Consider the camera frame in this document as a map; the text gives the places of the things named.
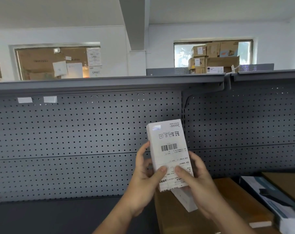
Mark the person's right hand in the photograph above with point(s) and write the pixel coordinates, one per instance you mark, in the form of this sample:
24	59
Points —
201	192

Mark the person's left hand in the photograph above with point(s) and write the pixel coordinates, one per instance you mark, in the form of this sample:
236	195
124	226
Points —
142	185

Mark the brown cardboard box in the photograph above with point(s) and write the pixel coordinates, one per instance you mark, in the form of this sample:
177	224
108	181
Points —
287	185
235	199

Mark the grey metal pegboard shelf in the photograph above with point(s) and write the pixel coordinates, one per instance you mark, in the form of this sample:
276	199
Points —
89	124

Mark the small labelled cardboard carton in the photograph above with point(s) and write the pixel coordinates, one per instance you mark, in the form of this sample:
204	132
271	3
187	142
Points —
196	62
197	70
199	51

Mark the white printed carton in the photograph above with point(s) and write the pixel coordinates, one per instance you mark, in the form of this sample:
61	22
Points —
96	71
93	56

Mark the white sticker label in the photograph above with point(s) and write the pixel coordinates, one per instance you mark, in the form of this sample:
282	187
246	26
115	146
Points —
50	99
24	100

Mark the white plastic clip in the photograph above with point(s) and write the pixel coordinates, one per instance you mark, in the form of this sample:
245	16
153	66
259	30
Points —
234	68

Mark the white paper sheet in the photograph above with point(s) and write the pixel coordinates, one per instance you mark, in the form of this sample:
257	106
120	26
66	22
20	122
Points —
60	68
74	70

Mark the cardboard boxes at window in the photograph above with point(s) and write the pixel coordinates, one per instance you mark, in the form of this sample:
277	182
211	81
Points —
181	53

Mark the cardboard-covered window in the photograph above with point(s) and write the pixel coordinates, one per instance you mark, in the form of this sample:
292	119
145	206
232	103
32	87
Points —
37	60

